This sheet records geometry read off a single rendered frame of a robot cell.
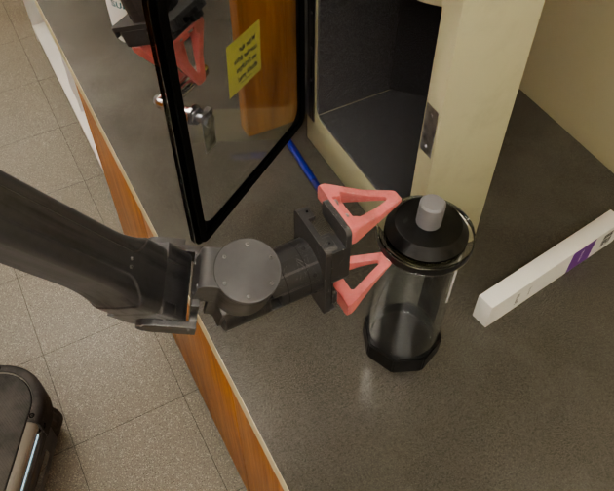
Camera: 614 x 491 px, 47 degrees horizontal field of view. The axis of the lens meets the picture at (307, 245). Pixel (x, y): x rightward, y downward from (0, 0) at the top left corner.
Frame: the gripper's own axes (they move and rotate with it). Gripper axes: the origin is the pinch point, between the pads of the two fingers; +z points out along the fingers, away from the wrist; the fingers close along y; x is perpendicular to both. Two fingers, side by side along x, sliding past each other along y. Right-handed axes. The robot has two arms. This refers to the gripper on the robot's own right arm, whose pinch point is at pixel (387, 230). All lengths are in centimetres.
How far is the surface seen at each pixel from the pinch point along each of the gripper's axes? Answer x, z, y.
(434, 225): -1.2, 5.1, -0.7
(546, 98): 31, 55, -26
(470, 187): 9.2, 19.8, -11.5
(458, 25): 8.7, 12.3, 15.5
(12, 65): 225, -25, -115
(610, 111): 18, 55, -19
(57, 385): 77, -48, -118
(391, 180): 20.2, 15.0, -17.8
